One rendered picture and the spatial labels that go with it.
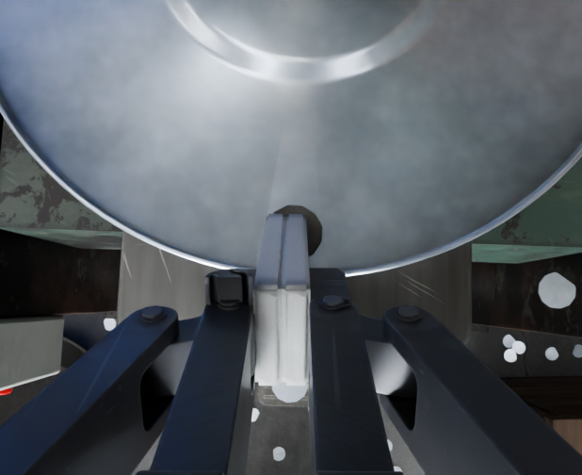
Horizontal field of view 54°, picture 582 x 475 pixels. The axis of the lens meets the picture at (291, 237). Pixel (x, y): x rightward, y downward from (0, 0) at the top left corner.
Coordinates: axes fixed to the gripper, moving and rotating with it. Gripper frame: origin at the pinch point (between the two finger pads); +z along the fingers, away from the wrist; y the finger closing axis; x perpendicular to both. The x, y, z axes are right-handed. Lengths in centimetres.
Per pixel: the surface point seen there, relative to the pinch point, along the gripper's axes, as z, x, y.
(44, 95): 6.7, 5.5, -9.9
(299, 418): 66, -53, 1
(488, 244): 17.3, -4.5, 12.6
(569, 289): 15.7, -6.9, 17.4
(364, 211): 4.7, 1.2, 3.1
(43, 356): 23.6, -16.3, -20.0
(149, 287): 3.6, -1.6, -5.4
